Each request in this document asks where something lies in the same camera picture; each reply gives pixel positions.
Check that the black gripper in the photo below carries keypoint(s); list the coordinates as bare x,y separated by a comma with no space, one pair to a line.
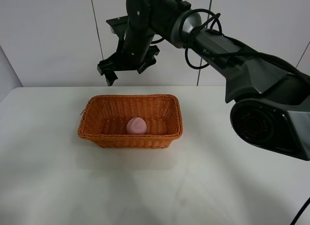
134,52

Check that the pink peach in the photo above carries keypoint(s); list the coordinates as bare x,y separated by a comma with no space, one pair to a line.
136,126

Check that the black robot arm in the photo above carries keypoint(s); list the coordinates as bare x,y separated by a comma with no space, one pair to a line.
272,98

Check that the orange wicker basket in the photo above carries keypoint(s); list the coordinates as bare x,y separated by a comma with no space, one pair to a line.
105,118

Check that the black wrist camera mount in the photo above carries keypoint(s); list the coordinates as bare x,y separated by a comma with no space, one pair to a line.
118,25

